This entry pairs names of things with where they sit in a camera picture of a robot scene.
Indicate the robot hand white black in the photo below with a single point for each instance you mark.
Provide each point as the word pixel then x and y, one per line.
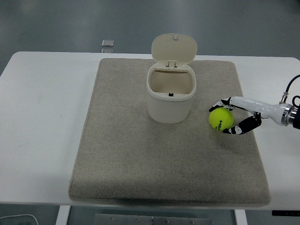
pixel 255 105

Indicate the yellow tennis ball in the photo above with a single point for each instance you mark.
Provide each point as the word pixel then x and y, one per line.
pixel 220 119

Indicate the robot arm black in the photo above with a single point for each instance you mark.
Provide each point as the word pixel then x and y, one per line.
pixel 294 116

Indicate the cream bin with hinged lid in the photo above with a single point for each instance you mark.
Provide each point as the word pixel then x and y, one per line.
pixel 167 107

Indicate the black table control panel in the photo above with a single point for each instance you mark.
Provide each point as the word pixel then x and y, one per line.
pixel 286 212

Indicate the white table leg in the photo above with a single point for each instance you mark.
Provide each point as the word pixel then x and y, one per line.
pixel 62 215
pixel 240 217

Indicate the grey felt mat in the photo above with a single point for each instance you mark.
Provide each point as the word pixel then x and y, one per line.
pixel 150 159

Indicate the grey metal plate with screws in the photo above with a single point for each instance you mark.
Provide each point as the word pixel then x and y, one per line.
pixel 152 220

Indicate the silver floor plate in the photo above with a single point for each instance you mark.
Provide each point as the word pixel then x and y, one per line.
pixel 107 50
pixel 108 42

